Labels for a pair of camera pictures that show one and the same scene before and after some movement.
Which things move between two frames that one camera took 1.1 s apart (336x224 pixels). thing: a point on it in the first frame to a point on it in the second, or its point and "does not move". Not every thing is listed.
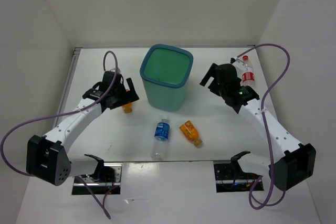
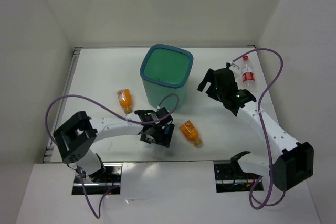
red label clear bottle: x=248 y=75 does not move
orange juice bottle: x=191 y=133 does not move
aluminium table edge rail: x=76 y=53 does not move
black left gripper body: x=119 y=94 to x=158 y=136
